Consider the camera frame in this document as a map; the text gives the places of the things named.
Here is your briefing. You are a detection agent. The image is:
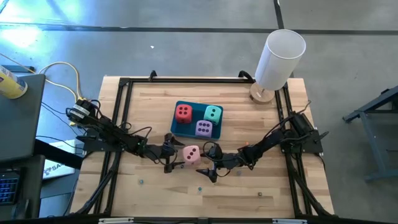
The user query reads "large red foam die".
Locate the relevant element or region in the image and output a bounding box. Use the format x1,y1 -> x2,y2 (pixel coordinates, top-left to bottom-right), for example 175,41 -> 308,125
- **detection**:
175,104 -> 193,124

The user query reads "backlit keyboard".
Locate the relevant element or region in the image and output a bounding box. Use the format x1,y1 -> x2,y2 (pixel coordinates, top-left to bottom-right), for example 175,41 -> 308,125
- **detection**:
0,172 -> 20,206

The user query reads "blue-grey metal stand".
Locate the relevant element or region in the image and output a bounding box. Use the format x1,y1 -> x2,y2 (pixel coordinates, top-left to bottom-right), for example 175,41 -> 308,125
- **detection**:
342,85 -> 398,183

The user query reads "silver aluminium bar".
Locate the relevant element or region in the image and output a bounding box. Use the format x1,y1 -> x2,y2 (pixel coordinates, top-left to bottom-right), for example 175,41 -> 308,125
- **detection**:
272,218 -> 308,224
98,217 -> 134,224

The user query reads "black aluminium table frame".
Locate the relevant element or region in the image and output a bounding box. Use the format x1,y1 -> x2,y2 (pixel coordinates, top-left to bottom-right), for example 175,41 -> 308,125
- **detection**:
70,70 -> 335,224

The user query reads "white shade wooden base lamp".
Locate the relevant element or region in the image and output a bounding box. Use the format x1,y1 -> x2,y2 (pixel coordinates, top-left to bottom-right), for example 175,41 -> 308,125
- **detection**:
249,29 -> 307,105

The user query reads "large purple foam die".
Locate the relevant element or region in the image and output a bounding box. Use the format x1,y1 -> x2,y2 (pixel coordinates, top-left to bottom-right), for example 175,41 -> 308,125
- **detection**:
195,119 -> 214,138

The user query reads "yellow cylindrical canister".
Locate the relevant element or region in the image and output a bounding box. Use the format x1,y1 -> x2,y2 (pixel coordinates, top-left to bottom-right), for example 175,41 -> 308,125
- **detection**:
0,65 -> 29,100

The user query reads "grey desk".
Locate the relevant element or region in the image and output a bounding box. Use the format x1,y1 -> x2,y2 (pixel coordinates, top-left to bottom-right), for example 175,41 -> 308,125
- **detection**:
0,73 -> 47,162

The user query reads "white printed box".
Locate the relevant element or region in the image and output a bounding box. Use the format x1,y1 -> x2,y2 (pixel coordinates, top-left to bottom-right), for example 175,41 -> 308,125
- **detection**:
42,139 -> 77,180

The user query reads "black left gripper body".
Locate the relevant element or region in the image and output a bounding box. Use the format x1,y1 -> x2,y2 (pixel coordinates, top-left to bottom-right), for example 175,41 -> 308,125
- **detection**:
143,141 -> 178,166

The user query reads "large green foam die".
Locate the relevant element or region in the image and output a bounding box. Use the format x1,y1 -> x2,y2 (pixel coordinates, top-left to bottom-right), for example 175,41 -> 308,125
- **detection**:
203,105 -> 223,126

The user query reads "teal plastic tray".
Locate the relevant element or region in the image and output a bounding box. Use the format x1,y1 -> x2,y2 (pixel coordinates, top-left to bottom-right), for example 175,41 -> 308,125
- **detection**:
170,100 -> 224,140

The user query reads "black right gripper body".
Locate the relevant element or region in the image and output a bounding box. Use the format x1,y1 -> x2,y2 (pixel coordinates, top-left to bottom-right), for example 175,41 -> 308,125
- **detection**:
211,147 -> 249,170

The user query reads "yellow power cable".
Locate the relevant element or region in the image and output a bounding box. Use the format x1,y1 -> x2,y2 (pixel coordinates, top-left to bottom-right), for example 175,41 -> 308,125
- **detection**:
0,52 -> 83,101

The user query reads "large pink foam die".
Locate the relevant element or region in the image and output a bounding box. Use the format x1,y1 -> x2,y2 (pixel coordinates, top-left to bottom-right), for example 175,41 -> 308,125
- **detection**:
182,145 -> 201,166

